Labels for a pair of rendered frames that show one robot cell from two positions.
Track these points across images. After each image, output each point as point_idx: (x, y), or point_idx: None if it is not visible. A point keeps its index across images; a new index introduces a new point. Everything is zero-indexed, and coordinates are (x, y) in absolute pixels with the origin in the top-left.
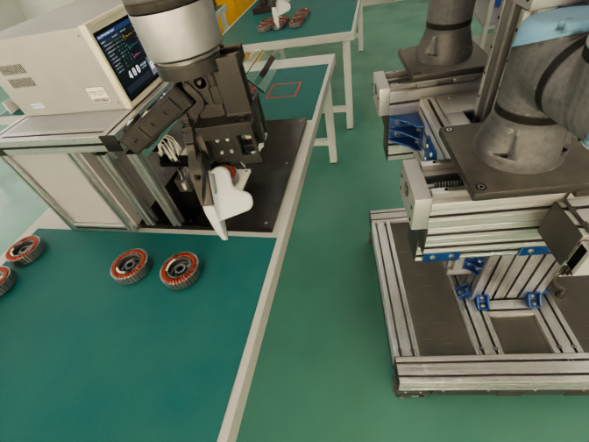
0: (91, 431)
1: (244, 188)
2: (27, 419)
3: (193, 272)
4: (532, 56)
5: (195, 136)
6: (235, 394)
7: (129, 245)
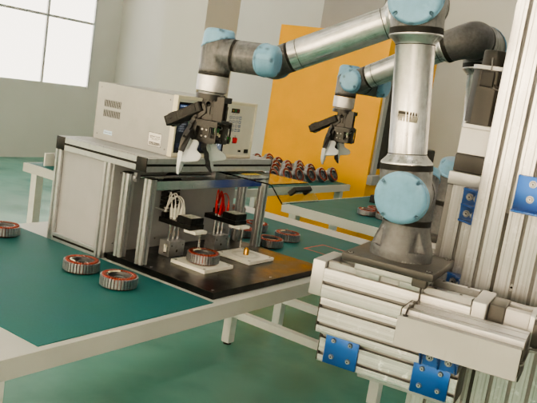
0: None
1: (215, 272)
2: None
3: (128, 280)
4: None
5: (194, 122)
6: (104, 332)
7: None
